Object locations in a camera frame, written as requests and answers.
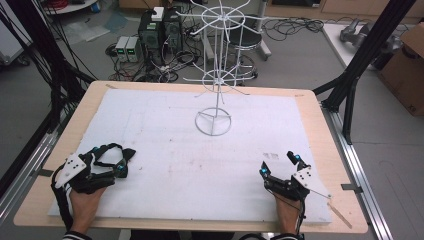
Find white platform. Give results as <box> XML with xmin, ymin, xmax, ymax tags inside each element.
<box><xmin>321</xmin><ymin>22</ymin><xmax>412</xmax><ymax>72</ymax></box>

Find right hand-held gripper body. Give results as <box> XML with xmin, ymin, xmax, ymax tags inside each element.
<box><xmin>263</xmin><ymin>166</ymin><xmax>314</xmax><ymax>202</ymax></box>

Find black metal frame post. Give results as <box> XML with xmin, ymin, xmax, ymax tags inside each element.
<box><xmin>312</xmin><ymin>0</ymin><xmax>418</xmax><ymax>146</ymax></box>

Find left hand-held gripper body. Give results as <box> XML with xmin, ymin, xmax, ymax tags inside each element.
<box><xmin>53</xmin><ymin>148</ymin><xmax>118</xmax><ymax>195</ymax></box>

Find white foam mat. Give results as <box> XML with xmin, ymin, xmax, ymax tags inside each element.
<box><xmin>48</xmin><ymin>88</ymin><xmax>334</xmax><ymax>225</ymax></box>

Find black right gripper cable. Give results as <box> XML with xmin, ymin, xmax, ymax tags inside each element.
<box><xmin>238</xmin><ymin>195</ymin><xmax>308</xmax><ymax>240</ymax></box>

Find grey power supply unit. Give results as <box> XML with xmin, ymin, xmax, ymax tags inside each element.
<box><xmin>126</xmin><ymin>36</ymin><xmax>143</xmax><ymax>64</ymax></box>
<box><xmin>114</xmin><ymin>35</ymin><xmax>131</xmax><ymax>63</ymax></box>

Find person's right hand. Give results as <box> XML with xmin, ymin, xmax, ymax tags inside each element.
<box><xmin>273</xmin><ymin>191</ymin><xmax>303</xmax><ymax>235</ymax></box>

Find aluminium rail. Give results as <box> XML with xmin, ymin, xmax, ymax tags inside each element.
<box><xmin>0</xmin><ymin>111</ymin><xmax>74</xmax><ymax>228</ymax></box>
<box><xmin>320</xmin><ymin>102</ymin><xmax>397</xmax><ymax>240</ymax></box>

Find person's left hand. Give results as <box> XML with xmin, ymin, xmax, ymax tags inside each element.
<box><xmin>68</xmin><ymin>185</ymin><xmax>108</xmax><ymax>235</ymax></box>

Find black frame post with cables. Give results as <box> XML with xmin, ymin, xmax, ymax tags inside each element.
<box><xmin>0</xmin><ymin>0</ymin><xmax>98</xmax><ymax>135</ymax></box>

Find white power adapter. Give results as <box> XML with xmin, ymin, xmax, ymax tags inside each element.
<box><xmin>151</xmin><ymin>6</ymin><xmax>166</xmax><ymax>23</ymax></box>

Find black floor cables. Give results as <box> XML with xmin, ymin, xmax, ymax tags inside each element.
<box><xmin>262</xmin><ymin>15</ymin><xmax>327</xmax><ymax>43</ymax></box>

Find wooden stick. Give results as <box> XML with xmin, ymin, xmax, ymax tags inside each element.
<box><xmin>326</xmin><ymin>201</ymin><xmax>354</xmax><ymax>230</ymax></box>

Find black computer tower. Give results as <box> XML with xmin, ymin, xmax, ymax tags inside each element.
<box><xmin>162</xmin><ymin>10</ymin><xmax>184</xmax><ymax>55</ymax></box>
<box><xmin>137</xmin><ymin>9</ymin><xmax>165</xmax><ymax>57</ymax></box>

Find tangle of floor cables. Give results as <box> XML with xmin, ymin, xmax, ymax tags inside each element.
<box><xmin>104</xmin><ymin>41</ymin><xmax>204</xmax><ymax>84</ymax></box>

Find striped sleeve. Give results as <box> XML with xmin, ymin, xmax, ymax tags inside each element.
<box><xmin>61</xmin><ymin>230</ymin><xmax>93</xmax><ymax>240</ymax></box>

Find white metal stand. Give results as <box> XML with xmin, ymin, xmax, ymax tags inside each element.
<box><xmin>199</xmin><ymin>0</ymin><xmax>273</xmax><ymax>63</ymax></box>

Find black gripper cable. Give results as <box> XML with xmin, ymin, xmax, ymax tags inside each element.
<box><xmin>50</xmin><ymin>162</ymin><xmax>75</xmax><ymax>233</ymax></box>
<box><xmin>238</xmin><ymin>195</ymin><xmax>308</xmax><ymax>240</ymax></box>

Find black round stool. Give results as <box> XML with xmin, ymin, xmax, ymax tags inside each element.
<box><xmin>227</xmin><ymin>15</ymin><xmax>268</xmax><ymax>80</ymax></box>

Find cardboard box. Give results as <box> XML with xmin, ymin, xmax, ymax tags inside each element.
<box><xmin>377</xmin><ymin>21</ymin><xmax>424</xmax><ymax>117</ymax></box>

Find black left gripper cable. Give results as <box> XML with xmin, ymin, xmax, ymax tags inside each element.
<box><xmin>50</xmin><ymin>162</ymin><xmax>75</xmax><ymax>233</ymax></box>

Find wooden table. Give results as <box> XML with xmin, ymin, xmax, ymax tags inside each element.
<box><xmin>13</xmin><ymin>80</ymin><xmax>369</xmax><ymax>234</ymax></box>

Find white wire display rack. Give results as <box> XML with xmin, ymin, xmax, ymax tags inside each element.
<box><xmin>175</xmin><ymin>0</ymin><xmax>268</xmax><ymax>137</ymax></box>

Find round white table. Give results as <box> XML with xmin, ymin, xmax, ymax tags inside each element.
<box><xmin>42</xmin><ymin>0</ymin><xmax>100</xmax><ymax>16</ymax></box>

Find person's dark clothing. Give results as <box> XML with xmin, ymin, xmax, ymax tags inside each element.
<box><xmin>129</xmin><ymin>229</ymin><xmax>235</xmax><ymax>240</ymax></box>

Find dark sleeve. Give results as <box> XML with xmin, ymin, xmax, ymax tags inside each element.
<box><xmin>270</xmin><ymin>232</ymin><xmax>306</xmax><ymax>240</ymax></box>

